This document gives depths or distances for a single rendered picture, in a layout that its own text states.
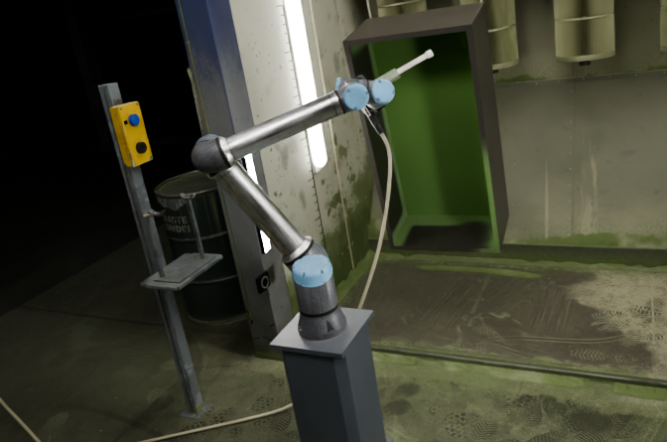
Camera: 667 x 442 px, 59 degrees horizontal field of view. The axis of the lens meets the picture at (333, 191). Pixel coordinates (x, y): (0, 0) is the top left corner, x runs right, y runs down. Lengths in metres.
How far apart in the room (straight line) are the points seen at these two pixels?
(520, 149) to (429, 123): 1.03
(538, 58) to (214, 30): 2.25
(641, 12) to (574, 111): 0.69
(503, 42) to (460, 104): 0.83
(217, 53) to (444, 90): 1.17
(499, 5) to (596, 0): 0.54
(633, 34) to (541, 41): 0.54
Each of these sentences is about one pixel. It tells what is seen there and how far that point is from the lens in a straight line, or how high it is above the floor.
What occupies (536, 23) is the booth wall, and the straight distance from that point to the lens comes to 4.23.
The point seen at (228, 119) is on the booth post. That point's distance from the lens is 2.92.
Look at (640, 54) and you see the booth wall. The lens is 4.22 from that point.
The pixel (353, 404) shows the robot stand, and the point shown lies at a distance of 2.35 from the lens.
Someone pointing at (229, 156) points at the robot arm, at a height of 1.37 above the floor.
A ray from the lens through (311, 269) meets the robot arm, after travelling 2.19.
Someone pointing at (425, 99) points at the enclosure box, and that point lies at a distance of 3.22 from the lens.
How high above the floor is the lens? 1.81
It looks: 17 degrees down
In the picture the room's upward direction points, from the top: 10 degrees counter-clockwise
